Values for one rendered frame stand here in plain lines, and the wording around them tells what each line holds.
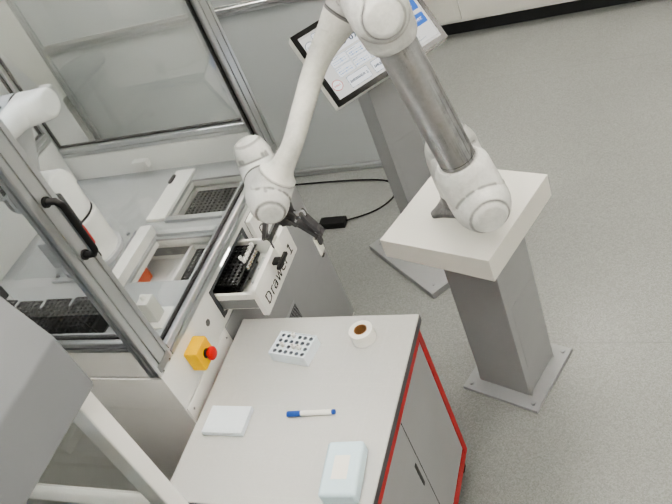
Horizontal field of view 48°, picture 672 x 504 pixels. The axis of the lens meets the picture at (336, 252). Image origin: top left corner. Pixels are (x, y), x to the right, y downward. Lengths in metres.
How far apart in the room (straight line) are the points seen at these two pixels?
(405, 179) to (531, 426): 1.14
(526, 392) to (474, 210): 1.02
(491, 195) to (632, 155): 1.85
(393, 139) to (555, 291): 0.89
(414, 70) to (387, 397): 0.82
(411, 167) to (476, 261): 1.13
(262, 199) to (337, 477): 0.69
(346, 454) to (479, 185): 0.75
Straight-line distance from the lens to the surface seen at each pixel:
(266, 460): 2.03
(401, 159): 3.18
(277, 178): 1.92
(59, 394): 1.48
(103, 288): 1.94
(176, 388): 2.17
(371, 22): 1.70
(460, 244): 2.21
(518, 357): 2.68
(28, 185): 1.79
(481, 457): 2.76
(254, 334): 2.34
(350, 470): 1.86
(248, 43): 3.95
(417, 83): 1.84
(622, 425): 2.77
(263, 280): 2.26
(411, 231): 2.32
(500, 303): 2.48
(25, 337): 1.44
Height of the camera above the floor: 2.29
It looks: 38 degrees down
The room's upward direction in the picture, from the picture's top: 25 degrees counter-clockwise
